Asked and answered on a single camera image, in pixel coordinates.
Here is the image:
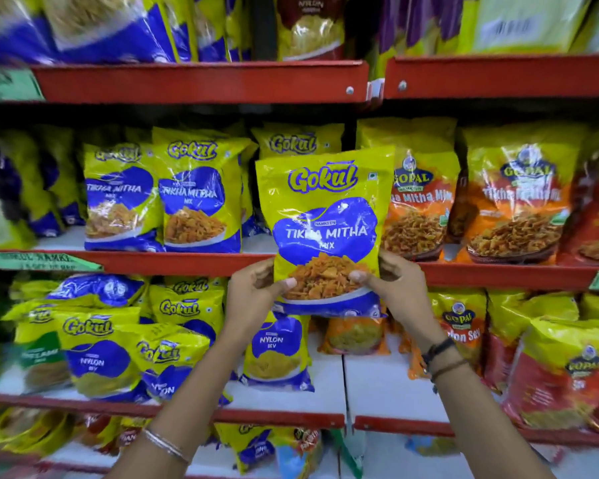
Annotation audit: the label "person's right hand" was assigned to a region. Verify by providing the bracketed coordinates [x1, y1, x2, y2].
[349, 250, 448, 353]

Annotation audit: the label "person's left hand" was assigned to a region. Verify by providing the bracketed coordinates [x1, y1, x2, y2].
[221, 258, 298, 351]

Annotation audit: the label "yellow blue snack packet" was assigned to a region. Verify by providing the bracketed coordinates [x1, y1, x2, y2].
[256, 146, 396, 319]

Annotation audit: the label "person's left forearm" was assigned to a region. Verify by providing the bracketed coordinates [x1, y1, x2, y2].
[106, 335, 254, 479]

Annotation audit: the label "person's right forearm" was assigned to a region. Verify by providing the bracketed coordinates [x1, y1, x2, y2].
[419, 333, 556, 479]

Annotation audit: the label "yellow orange snack packet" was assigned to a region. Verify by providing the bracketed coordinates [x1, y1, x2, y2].
[455, 123, 588, 266]
[356, 118, 461, 263]
[558, 121, 599, 268]

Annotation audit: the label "black wrist band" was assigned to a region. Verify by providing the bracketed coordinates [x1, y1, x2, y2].
[421, 337, 458, 369]

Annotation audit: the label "thin brown wrist band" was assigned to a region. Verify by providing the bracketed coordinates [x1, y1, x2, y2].
[429, 358, 469, 385]

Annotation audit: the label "row of yellow blue packets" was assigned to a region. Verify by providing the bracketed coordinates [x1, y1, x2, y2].
[0, 121, 346, 254]

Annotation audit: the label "small yellow blue packet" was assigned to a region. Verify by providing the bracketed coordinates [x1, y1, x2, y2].
[214, 422, 276, 475]

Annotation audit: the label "yellow light blue packet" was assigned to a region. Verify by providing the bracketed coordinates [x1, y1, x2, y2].
[271, 427, 326, 479]

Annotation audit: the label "green white packet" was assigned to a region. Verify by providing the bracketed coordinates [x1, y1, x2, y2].
[328, 428, 368, 479]

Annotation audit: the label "flat blue packet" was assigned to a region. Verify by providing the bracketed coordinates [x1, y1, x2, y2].
[404, 436, 461, 458]

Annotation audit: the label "pile of yellow blue packets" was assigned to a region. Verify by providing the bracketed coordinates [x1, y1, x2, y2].
[45, 273, 316, 407]

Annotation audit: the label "silver bangle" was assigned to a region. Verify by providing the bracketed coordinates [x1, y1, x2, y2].
[142, 428, 191, 465]

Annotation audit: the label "small red yellow packet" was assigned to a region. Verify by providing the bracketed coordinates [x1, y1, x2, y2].
[74, 413, 153, 455]

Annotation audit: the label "purple snack packets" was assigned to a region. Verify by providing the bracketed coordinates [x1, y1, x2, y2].
[378, 0, 480, 58]

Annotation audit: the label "clear yellow snack packet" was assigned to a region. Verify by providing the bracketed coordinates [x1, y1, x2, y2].
[0, 408, 77, 455]

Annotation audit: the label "row of blue white packets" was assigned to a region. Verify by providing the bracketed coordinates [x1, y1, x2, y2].
[0, 0, 253, 65]

